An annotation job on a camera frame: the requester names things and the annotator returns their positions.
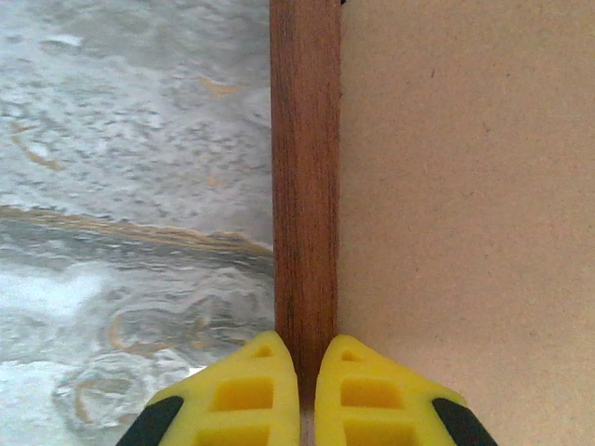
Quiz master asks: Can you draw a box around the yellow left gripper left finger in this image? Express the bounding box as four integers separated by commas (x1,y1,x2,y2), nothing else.
114,329,301,446

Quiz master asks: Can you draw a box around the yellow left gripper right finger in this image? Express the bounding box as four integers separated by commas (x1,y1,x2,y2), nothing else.
314,333,499,446

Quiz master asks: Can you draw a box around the brown wooden picture frame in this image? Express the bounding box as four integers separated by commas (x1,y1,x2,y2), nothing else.
269,0,344,405

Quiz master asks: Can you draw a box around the brown fibreboard backing board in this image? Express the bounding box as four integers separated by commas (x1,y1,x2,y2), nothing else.
338,0,595,446

